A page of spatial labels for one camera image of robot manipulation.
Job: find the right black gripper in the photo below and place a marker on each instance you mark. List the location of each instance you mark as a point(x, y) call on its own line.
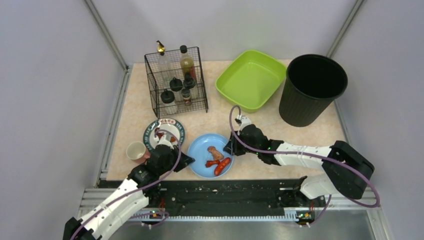
point(234, 142)

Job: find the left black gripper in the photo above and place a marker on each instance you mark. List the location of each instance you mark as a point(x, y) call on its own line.
point(178, 155)

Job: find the blue plate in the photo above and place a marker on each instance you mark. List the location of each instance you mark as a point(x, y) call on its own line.
point(198, 151)

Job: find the green-rimmed white plate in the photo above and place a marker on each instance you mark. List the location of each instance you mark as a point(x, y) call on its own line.
point(166, 125)

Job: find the black-lid shaker jar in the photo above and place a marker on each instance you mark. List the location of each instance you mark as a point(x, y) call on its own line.
point(169, 102)
point(191, 84)
point(176, 86)

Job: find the small pepper grinder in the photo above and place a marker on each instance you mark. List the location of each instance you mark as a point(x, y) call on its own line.
point(186, 95)

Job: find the black-lid shaker jar back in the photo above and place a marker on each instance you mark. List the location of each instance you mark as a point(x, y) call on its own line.
point(176, 86)

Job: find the green plastic basin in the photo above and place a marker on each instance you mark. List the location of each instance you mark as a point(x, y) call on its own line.
point(251, 79)

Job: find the brown sauce bottle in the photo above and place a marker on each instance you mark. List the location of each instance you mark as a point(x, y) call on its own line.
point(187, 63)

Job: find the clear gold-spout oil bottle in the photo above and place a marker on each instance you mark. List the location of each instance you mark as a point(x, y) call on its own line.
point(164, 64)

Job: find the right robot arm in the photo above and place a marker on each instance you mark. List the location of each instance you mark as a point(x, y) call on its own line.
point(344, 170)

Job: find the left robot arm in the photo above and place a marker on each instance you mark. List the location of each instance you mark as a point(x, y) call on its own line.
point(106, 218)

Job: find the brown meat piece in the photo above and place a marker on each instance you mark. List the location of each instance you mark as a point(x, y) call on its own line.
point(217, 156)

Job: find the red sausage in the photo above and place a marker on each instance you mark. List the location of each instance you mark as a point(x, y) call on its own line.
point(222, 165)

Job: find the red pepper piece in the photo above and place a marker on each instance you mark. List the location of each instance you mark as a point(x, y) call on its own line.
point(210, 163)

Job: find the food on white plate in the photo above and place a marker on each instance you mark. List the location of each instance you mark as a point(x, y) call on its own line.
point(159, 133)

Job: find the pink mug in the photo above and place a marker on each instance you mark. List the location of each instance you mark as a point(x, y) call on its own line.
point(137, 152)

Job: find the black trash bin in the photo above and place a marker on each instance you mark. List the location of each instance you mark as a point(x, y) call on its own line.
point(312, 83)

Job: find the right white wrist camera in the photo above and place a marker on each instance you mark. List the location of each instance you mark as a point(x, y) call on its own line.
point(242, 121)

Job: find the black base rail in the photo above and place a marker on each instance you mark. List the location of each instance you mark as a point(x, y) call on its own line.
point(231, 198)

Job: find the black wire rack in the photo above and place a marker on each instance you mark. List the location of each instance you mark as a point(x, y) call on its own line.
point(156, 86)

